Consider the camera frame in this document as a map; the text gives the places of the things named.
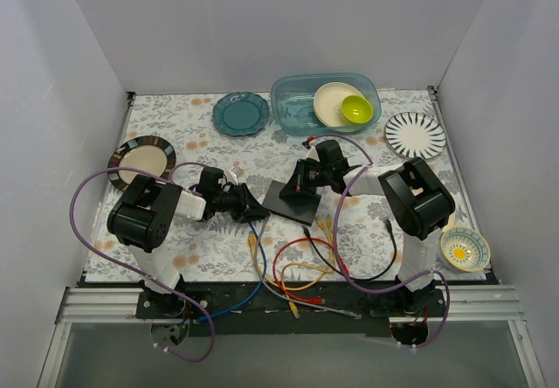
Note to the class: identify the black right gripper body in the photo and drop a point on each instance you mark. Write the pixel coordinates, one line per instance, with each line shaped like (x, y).
(303, 177)

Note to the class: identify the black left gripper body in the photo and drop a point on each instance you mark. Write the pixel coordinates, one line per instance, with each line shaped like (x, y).
(241, 202)

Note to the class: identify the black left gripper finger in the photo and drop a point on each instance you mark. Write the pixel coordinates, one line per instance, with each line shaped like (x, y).
(246, 211)
(245, 194)

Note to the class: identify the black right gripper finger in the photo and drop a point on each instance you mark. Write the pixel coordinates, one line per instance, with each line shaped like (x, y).
(304, 193)
(299, 177)

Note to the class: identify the black network switch box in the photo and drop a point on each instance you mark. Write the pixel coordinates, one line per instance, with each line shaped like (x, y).
(299, 209)

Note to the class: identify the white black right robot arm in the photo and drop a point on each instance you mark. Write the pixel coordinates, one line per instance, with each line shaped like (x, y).
(419, 202)

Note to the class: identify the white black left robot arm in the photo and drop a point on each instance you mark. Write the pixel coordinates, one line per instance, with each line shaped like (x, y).
(142, 217)

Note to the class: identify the cream plate in tub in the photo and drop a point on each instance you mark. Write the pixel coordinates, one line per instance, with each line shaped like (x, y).
(327, 103)

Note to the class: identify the lime green bowl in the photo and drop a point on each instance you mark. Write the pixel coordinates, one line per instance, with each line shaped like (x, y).
(357, 109)

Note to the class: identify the blue transparent plastic tub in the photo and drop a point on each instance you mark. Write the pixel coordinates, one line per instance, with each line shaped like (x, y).
(311, 104)

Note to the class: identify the teal scalloped plate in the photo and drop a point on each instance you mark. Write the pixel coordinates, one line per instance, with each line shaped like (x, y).
(240, 114)

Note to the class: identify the white plate blue stripes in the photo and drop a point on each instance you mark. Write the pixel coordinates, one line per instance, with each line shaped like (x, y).
(413, 134)

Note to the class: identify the brown rimmed cream plate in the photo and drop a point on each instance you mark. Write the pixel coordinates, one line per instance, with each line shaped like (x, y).
(150, 153)

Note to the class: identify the cream square dish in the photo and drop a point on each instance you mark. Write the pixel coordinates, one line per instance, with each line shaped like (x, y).
(450, 223)

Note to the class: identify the yellow flower patterned bowl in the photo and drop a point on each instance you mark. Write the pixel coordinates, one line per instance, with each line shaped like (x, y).
(465, 249)

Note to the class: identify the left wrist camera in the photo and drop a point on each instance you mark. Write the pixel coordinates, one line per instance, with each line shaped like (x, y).
(237, 172)

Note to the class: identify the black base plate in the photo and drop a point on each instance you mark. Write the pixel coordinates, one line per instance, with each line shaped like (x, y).
(266, 314)

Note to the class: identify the aluminium frame rail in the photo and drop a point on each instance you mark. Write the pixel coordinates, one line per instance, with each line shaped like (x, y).
(85, 305)

